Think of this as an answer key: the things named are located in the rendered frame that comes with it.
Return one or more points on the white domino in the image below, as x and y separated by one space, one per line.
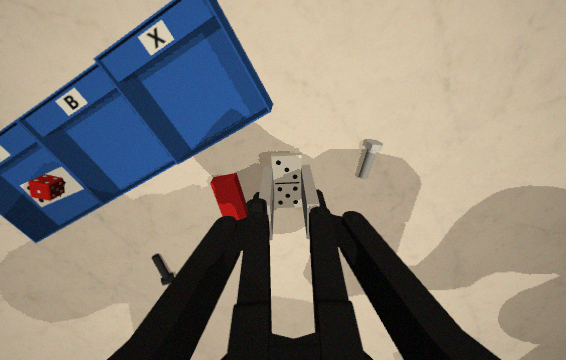
70 186
287 179

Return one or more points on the blue bin rack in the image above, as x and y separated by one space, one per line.
190 97

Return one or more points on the red and white eraser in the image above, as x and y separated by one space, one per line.
229 196

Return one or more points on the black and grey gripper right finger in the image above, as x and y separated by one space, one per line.
419 326

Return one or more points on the red die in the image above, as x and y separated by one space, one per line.
46 187

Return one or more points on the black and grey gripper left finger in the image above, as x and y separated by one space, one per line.
175 324

